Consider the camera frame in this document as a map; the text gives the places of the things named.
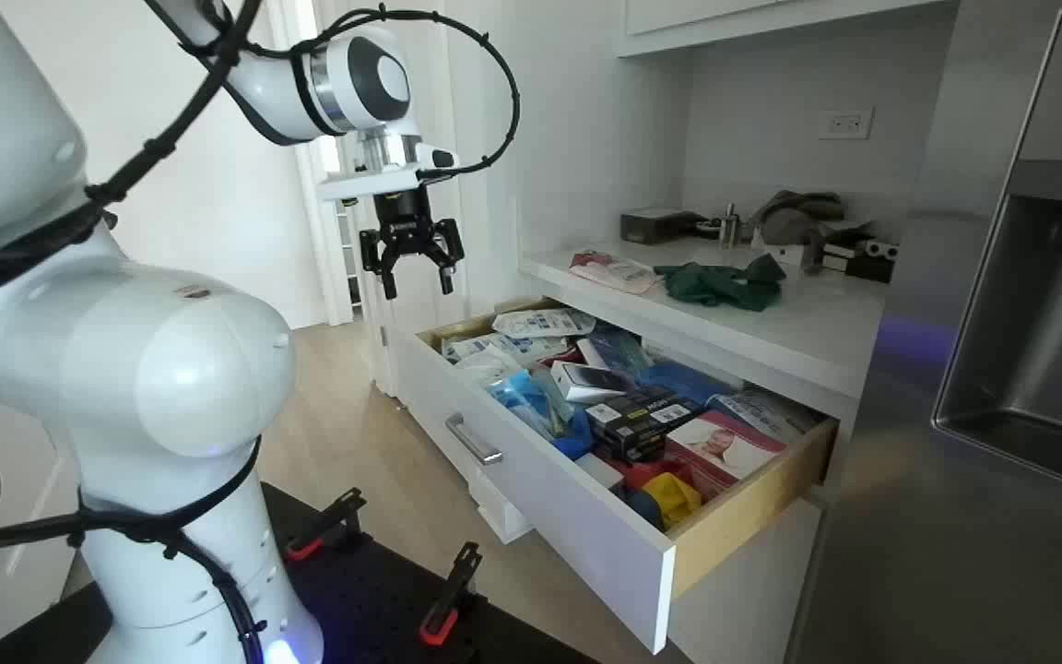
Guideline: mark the black white device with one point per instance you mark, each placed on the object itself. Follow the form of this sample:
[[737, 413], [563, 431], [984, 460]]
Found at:
[[862, 256]]

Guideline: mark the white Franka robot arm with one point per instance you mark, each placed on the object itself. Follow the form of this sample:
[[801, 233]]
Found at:
[[126, 370]]

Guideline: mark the flat blue book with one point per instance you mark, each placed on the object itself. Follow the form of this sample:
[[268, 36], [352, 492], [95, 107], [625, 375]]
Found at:
[[684, 380]]

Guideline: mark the stainless steel refrigerator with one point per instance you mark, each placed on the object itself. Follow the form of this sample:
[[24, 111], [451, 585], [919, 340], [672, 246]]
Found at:
[[924, 556]]

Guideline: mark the black printed box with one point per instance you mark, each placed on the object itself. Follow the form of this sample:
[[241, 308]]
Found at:
[[634, 425]]

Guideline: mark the dark green cloth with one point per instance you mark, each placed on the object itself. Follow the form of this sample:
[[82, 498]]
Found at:
[[721, 283]]

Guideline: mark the flat white printed package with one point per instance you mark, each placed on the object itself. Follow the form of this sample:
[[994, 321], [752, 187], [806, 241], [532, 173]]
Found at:
[[539, 321]]

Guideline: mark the white cabinet drawer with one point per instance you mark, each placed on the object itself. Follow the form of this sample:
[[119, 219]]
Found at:
[[554, 516]]

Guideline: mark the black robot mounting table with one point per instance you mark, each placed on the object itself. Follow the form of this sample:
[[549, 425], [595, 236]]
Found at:
[[368, 611]]

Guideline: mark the white wall outlet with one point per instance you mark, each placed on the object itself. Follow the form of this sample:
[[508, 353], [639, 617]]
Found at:
[[850, 123]]

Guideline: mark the white base cabinet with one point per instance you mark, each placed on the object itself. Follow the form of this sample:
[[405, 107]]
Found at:
[[801, 338]]

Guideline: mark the small white blue box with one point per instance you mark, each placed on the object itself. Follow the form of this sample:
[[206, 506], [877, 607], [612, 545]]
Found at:
[[583, 380]]

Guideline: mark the white upper cabinet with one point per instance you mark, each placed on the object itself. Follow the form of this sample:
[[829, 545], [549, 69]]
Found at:
[[737, 20]]

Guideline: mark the black clamp red tips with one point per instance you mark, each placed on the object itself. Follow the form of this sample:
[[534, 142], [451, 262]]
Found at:
[[451, 594], [325, 524]]

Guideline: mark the red white booklet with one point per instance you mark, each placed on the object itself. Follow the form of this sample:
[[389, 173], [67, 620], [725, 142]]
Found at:
[[608, 269]]

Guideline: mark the small dark box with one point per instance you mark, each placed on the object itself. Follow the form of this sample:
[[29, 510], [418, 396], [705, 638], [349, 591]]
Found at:
[[656, 226]]

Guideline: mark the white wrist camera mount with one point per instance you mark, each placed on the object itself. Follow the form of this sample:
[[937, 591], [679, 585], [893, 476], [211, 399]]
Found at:
[[366, 187]]

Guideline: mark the light blue plastic pack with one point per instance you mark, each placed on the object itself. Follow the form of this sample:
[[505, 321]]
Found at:
[[534, 404]]

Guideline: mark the red white box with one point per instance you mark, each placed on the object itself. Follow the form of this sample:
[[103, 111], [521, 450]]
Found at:
[[725, 444]]

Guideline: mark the grey flat packet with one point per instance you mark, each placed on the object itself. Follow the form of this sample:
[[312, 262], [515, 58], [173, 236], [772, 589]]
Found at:
[[772, 409]]

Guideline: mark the small dark bottle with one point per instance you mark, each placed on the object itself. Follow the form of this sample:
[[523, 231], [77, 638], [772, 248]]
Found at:
[[730, 226]]

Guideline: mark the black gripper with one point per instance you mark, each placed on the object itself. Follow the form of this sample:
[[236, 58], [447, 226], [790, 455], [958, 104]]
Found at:
[[405, 233]]

